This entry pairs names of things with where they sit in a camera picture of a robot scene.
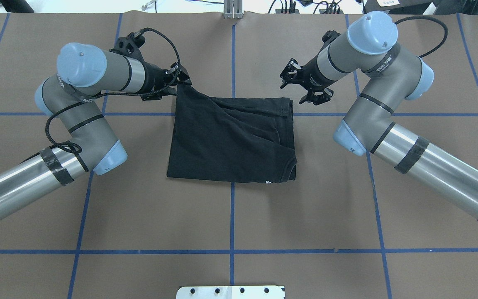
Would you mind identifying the aluminium frame post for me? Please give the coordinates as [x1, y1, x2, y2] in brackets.
[223, 0, 244, 19]

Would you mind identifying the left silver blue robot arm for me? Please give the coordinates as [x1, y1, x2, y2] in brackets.
[0, 28, 191, 220]

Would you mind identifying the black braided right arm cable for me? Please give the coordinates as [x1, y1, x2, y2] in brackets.
[393, 16, 449, 59]

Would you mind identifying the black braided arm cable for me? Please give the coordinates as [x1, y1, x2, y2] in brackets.
[393, 16, 449, 59]
[45, 27, 181, 167]

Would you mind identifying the black printed t-shirt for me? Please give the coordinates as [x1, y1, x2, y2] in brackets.
[167, 85, 297, 184]

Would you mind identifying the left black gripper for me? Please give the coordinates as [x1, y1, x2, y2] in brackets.
[110, 33, 193, 101]

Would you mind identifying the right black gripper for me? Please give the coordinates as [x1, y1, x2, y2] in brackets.
[280, 30, 340, 105]

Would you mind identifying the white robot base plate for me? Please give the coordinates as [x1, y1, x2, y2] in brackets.
[176, 284, 286, 299]

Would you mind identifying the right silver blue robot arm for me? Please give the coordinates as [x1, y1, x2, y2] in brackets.
[280, 11, 478, 222]

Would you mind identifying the blue tape line lengthwise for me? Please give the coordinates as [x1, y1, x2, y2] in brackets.
[67, 13, 123, 299]

